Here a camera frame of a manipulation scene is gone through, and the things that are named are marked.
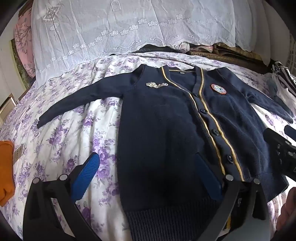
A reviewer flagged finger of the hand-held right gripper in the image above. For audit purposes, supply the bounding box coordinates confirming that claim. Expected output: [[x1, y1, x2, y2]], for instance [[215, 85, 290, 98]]
[[284, 125, 296, 140], [264, 127, 292, 149]]

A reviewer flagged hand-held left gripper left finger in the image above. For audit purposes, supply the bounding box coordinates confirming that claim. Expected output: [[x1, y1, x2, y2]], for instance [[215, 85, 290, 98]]
[[23, 152, 102, 241]]

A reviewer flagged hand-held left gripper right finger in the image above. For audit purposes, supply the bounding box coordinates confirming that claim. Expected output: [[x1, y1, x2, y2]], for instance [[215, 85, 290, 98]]
[[196, 153, 270, 241]]

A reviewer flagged navy knit cardigan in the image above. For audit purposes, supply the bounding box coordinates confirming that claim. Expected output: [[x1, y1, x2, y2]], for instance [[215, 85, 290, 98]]
[[36, 64, 294, 241]]

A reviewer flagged person's right forearm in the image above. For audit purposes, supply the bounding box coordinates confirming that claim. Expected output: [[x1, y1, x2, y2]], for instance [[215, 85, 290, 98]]
[[276, 185, 296, 232]]

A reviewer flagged grey blue cloth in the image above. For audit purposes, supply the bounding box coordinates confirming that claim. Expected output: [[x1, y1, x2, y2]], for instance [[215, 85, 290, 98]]
[[266, 76, 279, 98]]

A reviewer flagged purple floral bed sheet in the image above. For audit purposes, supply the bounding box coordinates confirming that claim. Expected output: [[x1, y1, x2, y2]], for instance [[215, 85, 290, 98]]
[[0, 51, 296, 241]]

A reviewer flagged black white striped cloth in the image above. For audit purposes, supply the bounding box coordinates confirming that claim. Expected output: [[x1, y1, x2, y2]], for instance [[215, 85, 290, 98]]
[[270, 60, 296, 93]]

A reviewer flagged small grey card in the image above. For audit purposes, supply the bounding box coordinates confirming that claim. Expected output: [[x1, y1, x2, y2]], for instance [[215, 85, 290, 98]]
[[13, 144, 25, 163]]

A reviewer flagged orange cloth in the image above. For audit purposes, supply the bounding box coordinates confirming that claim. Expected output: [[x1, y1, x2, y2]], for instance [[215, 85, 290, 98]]
[[0, 140, 16, 207]]

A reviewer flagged white plastic basket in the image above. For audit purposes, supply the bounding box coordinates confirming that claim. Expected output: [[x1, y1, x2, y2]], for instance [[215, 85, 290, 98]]
[[288, 32, 296, 70]]

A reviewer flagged white cabinet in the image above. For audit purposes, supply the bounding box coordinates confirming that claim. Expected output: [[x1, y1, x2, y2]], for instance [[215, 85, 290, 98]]
[[0, 93, 18, 119]]

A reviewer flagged pink patterned cloth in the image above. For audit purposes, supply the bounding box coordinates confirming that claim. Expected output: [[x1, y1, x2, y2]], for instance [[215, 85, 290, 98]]
[[180, 42, 213, 52]]

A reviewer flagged dark cloth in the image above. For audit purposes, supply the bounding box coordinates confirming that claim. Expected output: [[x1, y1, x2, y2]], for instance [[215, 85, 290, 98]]
[[139, 44, 185, 54]]

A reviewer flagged pink floral pillow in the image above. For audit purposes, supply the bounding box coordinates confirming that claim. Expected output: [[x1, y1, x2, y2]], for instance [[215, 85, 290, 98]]
[[13, 9, 36, 79]]

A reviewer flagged white lace cover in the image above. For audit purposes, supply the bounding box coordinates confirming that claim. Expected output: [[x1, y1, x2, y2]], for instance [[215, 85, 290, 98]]
[[31, 0, 266, 79]]

